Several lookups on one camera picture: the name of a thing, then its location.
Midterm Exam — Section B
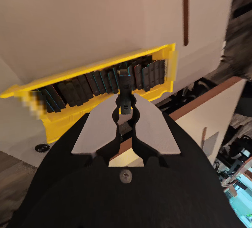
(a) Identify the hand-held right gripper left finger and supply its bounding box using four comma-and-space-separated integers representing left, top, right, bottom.
71, 94, 121, 156

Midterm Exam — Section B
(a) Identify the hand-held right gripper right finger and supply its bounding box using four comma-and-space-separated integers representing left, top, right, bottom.
132, 94, 182, 156

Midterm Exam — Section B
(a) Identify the yellow plastic bin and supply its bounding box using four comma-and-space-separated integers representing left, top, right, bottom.
0, 43, 177, 144

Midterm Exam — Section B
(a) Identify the row of black batteries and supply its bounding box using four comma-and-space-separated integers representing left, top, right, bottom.
32, 55, 166, 113

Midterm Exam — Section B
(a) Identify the black battery blue stripe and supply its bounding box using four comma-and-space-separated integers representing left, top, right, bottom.
118, 69, 133, 115

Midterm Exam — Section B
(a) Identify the wooden work table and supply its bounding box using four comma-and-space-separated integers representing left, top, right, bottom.
108, 77, 246, 167

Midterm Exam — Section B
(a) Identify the black cable grommet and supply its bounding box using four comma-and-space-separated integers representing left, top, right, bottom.
35, 144, 50, 152

